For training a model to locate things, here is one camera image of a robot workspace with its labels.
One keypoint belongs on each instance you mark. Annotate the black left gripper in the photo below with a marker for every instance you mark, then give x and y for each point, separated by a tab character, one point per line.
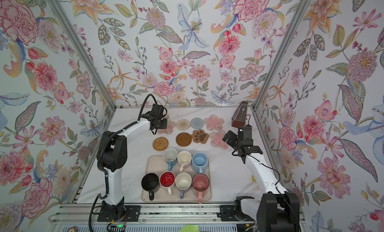
164	125

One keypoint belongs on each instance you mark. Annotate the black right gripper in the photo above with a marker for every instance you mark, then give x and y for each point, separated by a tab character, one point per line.
234	137

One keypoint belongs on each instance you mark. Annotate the light blue mug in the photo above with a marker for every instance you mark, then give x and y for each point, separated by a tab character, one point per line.
200	162

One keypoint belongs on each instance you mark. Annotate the pink mug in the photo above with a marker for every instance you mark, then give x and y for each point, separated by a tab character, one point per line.
200	185

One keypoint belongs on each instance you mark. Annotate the black mug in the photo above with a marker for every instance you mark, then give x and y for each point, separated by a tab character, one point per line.
151	184

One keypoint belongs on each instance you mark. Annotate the white mug green outside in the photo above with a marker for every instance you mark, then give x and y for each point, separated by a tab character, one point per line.
167	117

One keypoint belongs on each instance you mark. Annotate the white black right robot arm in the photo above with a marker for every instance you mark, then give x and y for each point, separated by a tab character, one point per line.
278	210

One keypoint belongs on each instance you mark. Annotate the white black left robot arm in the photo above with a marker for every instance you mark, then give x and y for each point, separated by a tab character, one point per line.
113	154

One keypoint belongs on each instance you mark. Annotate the pink flower coaster left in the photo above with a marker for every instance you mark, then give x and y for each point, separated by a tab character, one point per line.
169	130

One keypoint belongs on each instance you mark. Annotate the pink flower coaster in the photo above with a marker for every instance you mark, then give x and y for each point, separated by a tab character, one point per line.
217	139
169	130
214	123

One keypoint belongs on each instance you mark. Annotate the pink flower coaster front right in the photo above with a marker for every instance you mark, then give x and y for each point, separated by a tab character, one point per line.
217	139

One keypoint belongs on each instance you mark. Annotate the round rattan woven coaster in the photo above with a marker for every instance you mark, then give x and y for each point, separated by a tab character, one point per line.
160	144

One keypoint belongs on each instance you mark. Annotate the multicolour zigzag woven coaster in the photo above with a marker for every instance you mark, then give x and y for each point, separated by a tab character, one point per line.
183	124

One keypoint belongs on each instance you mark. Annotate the pink flower coaster back right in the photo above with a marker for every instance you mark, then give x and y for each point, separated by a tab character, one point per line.
214	123

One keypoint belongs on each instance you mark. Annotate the round brown wooden coaster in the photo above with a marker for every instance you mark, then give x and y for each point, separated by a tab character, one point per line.
183	139

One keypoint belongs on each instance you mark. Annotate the light blue woven coaster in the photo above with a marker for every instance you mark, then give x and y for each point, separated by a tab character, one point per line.
197	123

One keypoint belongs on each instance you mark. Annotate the cork paw print coaster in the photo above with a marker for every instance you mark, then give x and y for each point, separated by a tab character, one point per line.
200	136

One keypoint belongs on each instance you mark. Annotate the red-brown wooden metronome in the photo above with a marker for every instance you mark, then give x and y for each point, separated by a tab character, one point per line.
240	114

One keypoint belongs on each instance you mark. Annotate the cream white mug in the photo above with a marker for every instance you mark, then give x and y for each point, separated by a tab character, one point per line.
184	159

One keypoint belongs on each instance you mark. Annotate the beige serving tray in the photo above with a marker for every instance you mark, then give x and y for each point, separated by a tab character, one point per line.
156	164

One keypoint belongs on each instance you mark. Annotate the red inside white mug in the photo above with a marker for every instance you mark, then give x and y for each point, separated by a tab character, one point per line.
167	181

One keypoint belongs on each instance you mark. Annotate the white mug purple handle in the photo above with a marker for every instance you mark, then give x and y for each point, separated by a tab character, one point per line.
183	183

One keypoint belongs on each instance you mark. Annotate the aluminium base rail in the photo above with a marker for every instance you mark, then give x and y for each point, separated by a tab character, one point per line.
149	213

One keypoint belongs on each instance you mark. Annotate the green object below rail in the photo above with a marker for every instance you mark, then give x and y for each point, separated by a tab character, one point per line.
190	228

